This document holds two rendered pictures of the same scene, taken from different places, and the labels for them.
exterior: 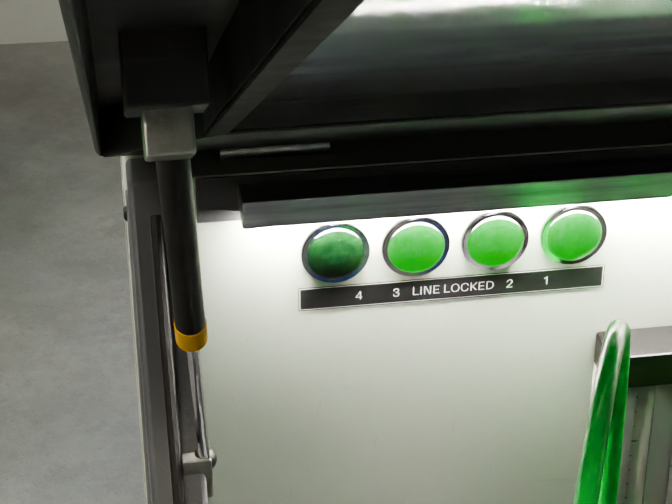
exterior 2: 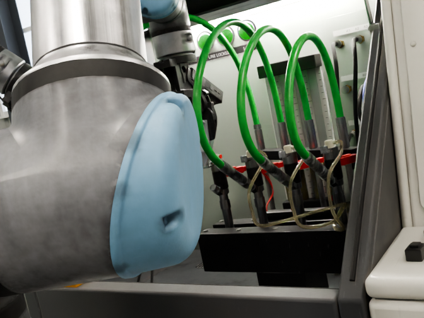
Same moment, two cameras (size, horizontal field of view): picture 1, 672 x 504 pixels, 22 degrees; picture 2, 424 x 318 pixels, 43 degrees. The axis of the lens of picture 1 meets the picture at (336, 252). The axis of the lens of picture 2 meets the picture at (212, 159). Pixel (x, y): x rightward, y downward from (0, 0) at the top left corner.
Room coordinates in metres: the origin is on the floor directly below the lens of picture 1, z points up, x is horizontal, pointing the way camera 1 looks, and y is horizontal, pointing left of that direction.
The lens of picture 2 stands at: (0.01, -0.95, 1.26)
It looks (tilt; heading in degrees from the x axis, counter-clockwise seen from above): 7 degrees down; 42
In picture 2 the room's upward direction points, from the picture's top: 11 degrees counter-clockwise
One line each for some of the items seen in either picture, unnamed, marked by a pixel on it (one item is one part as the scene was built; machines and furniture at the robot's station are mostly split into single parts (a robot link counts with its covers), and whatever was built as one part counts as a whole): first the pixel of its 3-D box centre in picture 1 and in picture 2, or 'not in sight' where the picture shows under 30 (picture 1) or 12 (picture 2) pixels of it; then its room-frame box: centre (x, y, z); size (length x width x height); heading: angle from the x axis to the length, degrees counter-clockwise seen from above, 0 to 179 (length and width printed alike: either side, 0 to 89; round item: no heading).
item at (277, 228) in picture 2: not in sight; (289, 260); (0.84, -0.36, 0.91); 0.34 x 0.10 x 0.15; 99
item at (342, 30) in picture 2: not in sight; (364, 84); (1.12, -0.44, 1.20); 0.13 x 0.03 x 0.31; 99
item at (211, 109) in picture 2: not in sight; (204, 118); (0.78, -0.27, 1.21); 0.05 x 0.02 x 0.09; 99
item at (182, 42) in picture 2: not in sight; (175, 46); (0.76, -0.25, 1.35); 0.08 x 0.08 x 0.05
